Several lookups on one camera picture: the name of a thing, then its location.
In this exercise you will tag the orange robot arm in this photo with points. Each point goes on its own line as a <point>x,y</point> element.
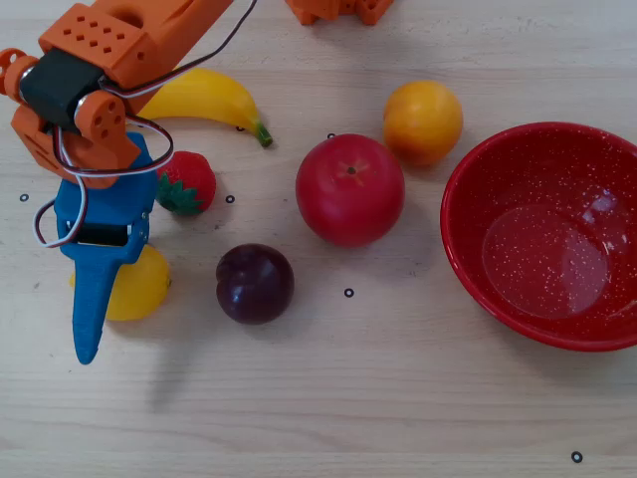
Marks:
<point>134,30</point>

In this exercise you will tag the red toy apple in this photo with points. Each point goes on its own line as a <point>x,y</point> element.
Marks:
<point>348,199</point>

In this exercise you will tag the yellow toy lemon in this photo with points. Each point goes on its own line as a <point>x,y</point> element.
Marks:
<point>142,289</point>

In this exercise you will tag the red toy strawberry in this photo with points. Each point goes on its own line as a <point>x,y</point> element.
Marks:
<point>194,179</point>

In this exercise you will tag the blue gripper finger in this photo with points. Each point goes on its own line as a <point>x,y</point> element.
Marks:
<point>92,309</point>

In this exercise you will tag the orange toy peach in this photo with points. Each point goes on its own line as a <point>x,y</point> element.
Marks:
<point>423,122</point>

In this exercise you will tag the yellow toy banana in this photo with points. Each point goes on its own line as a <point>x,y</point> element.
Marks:
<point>214,97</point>

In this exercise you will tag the red speckled bowl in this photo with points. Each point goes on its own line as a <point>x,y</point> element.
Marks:
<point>547,249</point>

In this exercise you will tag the blue gripper body black servo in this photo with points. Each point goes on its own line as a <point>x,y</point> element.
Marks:
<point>106,206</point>

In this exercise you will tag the dark purple toy plum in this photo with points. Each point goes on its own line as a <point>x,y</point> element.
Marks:
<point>254,284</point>

